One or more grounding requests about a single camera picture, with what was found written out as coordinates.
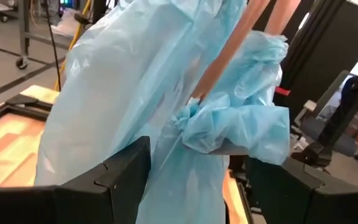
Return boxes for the yellow floor cable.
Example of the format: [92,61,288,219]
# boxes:
[53,0,92,91]

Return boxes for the black slanted cable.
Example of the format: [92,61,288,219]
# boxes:
[44,0,62,93]

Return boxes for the grey metal cart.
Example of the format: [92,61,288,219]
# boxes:
[0,0,74,71]

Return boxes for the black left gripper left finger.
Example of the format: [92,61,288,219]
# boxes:
[0,136,152,224]

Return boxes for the white printed label sheet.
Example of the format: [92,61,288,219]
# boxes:
[317,90,349,122]

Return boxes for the blue plastic trash bag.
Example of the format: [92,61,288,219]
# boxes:
[34,0,291,224]

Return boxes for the black partition panels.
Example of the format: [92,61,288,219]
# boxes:
[253,0,358,125]

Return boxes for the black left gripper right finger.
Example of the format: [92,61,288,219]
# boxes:
[246,154,358,224]

